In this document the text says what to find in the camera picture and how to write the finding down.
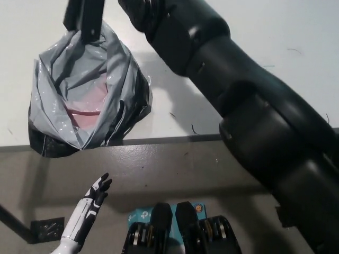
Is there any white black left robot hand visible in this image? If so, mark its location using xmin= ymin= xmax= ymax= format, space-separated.
xmin=60 ymin=173 xmax=113 ymax=243

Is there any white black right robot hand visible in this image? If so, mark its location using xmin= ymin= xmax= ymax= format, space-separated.
xmin=63 ymin=0 xmax=106 ymax=43

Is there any grey plastic bag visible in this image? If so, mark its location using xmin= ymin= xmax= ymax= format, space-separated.
xmin=27 ymin=20 xmax=155 ymax=159

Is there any black floor tape patch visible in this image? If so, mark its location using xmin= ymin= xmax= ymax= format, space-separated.
xmin=275 ymin=205 xmax=287 ymax=229
xmin=30 ymin=216 xmax=66 ymax=242

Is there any teal printed box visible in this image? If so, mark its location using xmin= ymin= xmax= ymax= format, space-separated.
xmin=127 ymin=202 xmax=209 ymax=254

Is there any black table leg bar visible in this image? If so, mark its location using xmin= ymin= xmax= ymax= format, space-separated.
xmin=0 ymin=203 xmax=32 ymax=239

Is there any pink packet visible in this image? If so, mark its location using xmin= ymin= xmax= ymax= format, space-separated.
xmin=63 ymin=76 xmax=110 ymax=131

